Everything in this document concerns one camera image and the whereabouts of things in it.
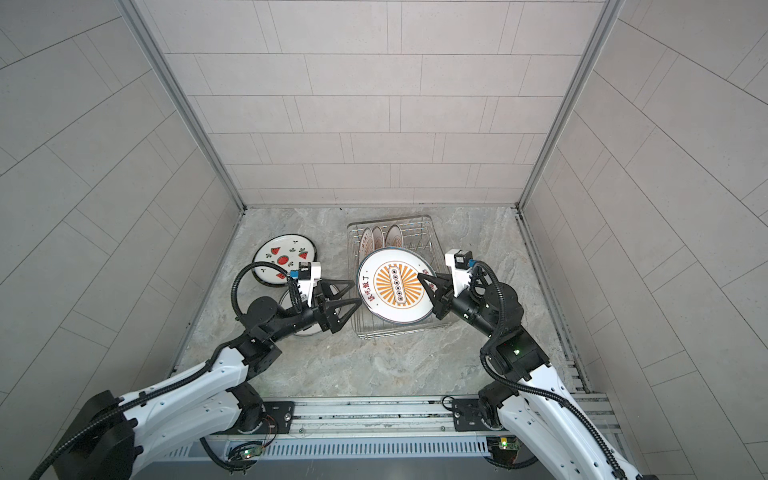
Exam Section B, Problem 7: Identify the watermelon pattern plate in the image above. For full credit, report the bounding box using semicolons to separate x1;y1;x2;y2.
252;234;318;287

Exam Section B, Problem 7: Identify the sunburst plate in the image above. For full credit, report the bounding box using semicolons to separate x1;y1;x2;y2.
385;224;404;248
359;228;377;259

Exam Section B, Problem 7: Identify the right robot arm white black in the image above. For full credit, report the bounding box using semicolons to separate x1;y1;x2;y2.
418;270;643;479

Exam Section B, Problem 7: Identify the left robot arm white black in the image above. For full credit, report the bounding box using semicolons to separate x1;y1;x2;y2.
31;273;362;479

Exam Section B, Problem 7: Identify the sunburst plate front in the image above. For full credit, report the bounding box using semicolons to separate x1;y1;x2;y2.
359;228;377;259

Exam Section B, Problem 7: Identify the ventilation grille strip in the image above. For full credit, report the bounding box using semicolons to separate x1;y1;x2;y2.
161;437;493;462

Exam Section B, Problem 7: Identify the right circuit board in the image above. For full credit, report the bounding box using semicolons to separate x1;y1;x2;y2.
486;437;522;468

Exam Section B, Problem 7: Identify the circuit board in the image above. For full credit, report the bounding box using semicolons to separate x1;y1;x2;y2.
228;441;265;465
486;437;522;468

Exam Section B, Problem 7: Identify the left circuit board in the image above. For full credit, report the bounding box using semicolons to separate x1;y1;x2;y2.
228;441;265;465

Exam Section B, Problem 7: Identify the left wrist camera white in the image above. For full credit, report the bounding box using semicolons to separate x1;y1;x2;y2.
290;262;322;306

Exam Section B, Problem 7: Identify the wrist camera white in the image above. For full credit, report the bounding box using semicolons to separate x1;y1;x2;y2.
290;262;322;306
445;249;475;297

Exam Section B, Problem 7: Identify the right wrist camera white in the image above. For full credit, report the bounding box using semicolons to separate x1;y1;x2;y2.
445;249;475;297

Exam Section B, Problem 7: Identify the wire dish rack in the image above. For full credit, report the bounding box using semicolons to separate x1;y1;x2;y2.
347;215;447;340

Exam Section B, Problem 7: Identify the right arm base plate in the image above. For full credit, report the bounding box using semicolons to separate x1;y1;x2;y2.
442;396;504;432

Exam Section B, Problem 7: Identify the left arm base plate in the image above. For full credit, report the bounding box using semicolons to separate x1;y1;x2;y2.
230;401;296;435

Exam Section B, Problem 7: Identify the aluminium mounting rail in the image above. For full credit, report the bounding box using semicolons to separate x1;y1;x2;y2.
119;392;619;442

